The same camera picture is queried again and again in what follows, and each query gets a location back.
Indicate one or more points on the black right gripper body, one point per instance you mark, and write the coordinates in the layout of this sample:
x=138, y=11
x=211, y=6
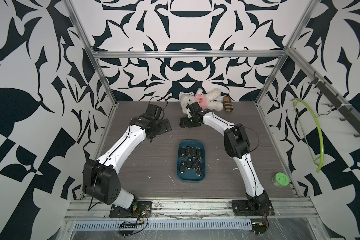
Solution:
x=189, y=120

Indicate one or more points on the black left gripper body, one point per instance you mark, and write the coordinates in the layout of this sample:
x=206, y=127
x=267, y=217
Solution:
x=161, y=128

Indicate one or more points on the black VW key fob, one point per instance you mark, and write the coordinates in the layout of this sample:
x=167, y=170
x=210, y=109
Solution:
x=183, y=152
x=182, y=167
x=195, y=164

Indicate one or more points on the black chrome smart key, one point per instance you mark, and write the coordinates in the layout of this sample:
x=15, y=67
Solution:
x=199, y=171

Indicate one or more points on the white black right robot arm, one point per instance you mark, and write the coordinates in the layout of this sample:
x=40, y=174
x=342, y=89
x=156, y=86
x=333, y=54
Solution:
x=237, y=146

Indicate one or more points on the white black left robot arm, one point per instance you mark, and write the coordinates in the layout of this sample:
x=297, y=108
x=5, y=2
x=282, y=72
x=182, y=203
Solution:
x=101, y=176

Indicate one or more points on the teal plastic storage tray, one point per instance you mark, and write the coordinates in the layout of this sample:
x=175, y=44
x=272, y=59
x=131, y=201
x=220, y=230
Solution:
x=190, y=175

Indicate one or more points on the white teddy bear pink shirt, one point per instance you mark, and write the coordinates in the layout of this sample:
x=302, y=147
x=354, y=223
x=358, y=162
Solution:
x=206, y=101

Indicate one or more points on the brown plaid cylinder toy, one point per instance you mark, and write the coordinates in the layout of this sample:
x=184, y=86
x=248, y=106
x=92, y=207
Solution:
x=228, y=104

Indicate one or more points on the green tape roll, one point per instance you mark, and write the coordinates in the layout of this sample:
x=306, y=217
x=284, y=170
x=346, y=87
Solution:
x=280, y=180

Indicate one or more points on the white cable duct strip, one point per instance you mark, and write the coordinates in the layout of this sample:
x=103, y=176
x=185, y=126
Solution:
x=166, y=225

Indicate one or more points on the aluminium frame post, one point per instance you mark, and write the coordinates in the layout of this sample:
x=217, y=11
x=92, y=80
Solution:
x=74, y=17

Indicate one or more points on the black wall hook rail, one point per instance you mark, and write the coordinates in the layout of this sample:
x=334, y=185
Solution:
x=337, y=102

